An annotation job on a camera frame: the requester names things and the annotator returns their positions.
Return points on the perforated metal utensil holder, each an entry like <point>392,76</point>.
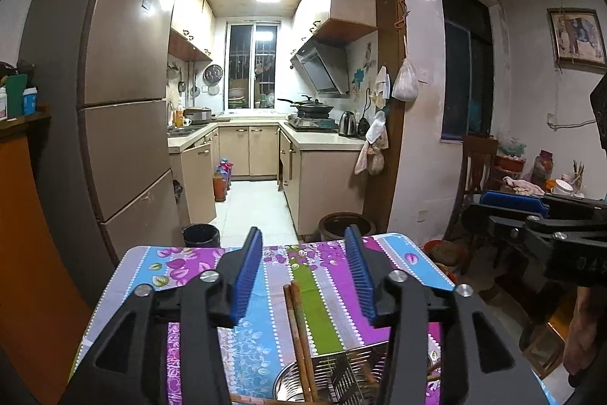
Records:
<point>332,374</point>

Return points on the rice cooker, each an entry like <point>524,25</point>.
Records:
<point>198,115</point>

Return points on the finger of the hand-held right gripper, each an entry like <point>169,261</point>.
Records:
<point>514,201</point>
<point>536,236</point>

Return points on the brown ceramic jar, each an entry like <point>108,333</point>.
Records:
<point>336,227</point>

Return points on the hanging plastic bag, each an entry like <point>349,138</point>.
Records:
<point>405,82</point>

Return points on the stack of white bowls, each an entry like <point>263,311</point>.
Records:
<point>563,187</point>

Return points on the red plastic basin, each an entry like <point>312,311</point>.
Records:
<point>441,255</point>

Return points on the beige upper cabinet over hood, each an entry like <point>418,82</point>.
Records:
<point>332,6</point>

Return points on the steel electric kettle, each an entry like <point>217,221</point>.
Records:
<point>347,124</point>

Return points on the black wok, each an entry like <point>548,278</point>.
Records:
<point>313,106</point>

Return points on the dark wooden dining table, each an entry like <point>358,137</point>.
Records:
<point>514,291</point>

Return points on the orange liquid bottle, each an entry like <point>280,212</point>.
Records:
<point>178,117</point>

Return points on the hanging round strainer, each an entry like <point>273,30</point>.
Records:
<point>213,74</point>

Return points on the floral striped tablecloth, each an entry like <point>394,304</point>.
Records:
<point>322,305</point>

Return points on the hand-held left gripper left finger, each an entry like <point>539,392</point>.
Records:
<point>246,277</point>

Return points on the red oil jugs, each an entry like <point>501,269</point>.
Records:
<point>222,184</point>

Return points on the beige lower kitchen cabinets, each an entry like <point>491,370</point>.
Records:
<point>327,182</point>

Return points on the green plastic board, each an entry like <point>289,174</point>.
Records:
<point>16,94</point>

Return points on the person's right forearm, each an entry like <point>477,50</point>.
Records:
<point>583,329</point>

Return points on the brown refrigerator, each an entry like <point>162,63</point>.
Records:
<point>118,54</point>

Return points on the black trash bin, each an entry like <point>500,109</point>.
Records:
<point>201,236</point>

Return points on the cup of brushes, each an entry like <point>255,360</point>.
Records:
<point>578,177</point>

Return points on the red-lid jar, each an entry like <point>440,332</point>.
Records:
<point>543,167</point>

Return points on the wooden stool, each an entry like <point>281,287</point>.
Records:
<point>545,348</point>

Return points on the beige upper cabinets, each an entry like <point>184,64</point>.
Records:
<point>189,16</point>

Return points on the hanging kitchen cloths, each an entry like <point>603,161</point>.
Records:
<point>374,139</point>

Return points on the steel range hood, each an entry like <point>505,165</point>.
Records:
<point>320,68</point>

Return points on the bunch of wooden chopsticks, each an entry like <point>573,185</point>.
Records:
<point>296,329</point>

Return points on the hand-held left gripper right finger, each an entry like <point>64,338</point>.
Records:
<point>363,277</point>

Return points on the pink cloth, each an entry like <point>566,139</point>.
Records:
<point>524,186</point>

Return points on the barred kitchen window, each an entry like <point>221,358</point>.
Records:
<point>251,63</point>

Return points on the wooden chair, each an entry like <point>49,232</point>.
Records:
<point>476,163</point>

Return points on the gas stove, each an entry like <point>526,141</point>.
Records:
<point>310,122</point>

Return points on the white bottle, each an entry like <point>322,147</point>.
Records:
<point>2,103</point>

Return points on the orange wooden cabinet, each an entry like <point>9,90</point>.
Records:
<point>28,220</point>

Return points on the dark window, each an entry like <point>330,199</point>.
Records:
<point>462,77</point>

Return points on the framed elephant picture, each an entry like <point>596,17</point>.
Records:
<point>576,36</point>

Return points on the white light switch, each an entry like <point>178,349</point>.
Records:
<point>424,75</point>

